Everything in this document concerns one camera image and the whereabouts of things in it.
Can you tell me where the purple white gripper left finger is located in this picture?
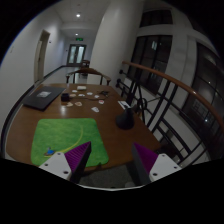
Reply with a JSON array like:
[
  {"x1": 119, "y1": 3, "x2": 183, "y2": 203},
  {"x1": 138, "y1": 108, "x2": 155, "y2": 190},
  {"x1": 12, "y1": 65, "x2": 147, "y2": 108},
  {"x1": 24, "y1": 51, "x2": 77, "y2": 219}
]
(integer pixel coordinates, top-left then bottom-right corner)
[{"x1": 40, "y1": 142, "x2": 91, "y2": 183}]

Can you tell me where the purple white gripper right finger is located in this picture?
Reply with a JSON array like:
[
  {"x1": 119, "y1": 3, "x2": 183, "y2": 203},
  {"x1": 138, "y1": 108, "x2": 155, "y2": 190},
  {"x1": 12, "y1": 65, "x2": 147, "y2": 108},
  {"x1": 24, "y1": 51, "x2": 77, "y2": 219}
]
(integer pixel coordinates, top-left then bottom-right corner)
[{"x1": 132, "y1": 143, "x2": 181, "y2": 185}]

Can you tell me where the green mouse pad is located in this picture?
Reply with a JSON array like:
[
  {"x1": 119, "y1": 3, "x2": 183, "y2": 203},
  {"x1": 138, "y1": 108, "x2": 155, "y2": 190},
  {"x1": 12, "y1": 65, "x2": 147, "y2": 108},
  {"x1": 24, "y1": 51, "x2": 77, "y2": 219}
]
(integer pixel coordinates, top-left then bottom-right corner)
[{"x1": 31, "y1": 118, "x2": 109, "y2": 167}]

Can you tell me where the black computer mouse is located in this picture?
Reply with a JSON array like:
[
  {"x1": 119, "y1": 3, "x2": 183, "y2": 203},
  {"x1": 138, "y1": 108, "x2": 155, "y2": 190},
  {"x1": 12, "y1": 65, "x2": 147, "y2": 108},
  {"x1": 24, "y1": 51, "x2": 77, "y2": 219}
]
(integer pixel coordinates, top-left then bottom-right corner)
[{"x1": 115, "y1": 108, "x2": 134, "y2": 130}]

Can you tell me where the white card by mouse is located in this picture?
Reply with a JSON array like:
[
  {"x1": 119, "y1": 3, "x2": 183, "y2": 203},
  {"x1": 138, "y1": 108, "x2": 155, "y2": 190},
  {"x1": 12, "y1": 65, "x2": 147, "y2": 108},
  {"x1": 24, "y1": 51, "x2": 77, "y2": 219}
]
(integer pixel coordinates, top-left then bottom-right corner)
[{"x1": 118, "y1": 101, "x2": 131, "y2": 109}]

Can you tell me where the black metal railing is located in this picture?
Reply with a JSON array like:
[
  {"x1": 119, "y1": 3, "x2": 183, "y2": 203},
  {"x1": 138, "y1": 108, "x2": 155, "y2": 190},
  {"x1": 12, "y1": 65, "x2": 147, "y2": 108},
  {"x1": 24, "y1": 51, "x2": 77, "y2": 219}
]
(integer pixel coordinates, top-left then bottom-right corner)
[{"x1": 116, "y1": 64, "x2": 224, "y2": 167}]

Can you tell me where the round beige coaster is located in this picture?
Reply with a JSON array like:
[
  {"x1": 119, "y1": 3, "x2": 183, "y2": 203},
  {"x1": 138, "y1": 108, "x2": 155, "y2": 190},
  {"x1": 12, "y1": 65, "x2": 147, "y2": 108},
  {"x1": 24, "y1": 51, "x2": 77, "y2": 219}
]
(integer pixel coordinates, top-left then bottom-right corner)
[{"x1": 66, "y1": 102, "x2": 73, "y2": 107}]

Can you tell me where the white card near centre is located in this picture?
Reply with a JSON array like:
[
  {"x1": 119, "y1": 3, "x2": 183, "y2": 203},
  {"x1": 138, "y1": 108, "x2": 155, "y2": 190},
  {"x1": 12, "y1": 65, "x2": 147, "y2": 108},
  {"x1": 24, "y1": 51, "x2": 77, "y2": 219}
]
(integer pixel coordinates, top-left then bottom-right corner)
[{"x1": 91, "y1": 107, "x2": 99, "y2": 113}]

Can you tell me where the pink round coaster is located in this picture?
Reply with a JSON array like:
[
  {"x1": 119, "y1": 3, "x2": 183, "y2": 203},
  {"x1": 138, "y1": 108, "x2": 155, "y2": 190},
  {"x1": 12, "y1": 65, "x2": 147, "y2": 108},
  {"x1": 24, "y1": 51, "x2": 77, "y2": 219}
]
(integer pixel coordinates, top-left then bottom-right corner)
[{"x1": 75, "y1": 102, "x2": 82, "y2": 107}]

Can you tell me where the dark closed laptop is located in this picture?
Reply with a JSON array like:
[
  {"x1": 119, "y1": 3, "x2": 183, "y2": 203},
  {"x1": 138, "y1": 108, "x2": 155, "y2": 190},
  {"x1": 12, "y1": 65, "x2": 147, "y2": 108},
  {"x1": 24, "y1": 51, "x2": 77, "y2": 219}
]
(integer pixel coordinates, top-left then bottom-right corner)
[{"x1": 23, "y1": 86, "x2": 64, "y2": 111}]

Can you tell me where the white box on table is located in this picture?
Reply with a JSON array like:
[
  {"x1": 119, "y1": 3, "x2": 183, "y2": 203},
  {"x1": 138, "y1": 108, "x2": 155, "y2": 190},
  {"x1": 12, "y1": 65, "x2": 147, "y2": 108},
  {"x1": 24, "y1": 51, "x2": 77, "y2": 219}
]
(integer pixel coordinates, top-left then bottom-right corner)
[{"x1": 77, "y1": 86, "x2": 87, "y2": 91}]

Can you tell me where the small dark object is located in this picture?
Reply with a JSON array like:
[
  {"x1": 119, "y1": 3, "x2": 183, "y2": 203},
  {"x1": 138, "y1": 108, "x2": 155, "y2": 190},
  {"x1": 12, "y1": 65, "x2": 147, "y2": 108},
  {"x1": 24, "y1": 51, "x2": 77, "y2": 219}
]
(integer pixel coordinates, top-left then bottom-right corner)
[{"x1": 100, "y1": 91, "x2": 109, "y2": 97}]

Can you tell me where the wooden armchair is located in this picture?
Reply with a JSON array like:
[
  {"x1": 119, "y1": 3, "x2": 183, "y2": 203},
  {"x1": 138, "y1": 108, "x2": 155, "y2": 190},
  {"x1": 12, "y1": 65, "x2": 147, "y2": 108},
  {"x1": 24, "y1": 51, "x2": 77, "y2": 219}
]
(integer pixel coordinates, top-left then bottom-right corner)
[{"x1": 65, "y1": 67, "x2": 111, "y2": 86}]

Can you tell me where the wooden stair handrail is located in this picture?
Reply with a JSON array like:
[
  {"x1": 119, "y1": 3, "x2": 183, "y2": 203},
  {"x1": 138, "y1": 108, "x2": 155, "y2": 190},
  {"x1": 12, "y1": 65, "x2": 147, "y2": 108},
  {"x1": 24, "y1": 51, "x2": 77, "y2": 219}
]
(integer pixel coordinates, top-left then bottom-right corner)
[{"x1": 122, "y1": 61, "x2": 224, "y2": 126}]

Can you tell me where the glass double door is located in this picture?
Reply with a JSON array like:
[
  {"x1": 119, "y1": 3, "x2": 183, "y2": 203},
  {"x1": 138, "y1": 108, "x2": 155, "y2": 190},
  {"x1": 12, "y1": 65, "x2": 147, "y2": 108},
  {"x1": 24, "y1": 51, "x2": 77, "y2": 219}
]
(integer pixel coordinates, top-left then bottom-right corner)
[{"x1": 67, "y1": 44, "x2": 86, "y2": 66}]

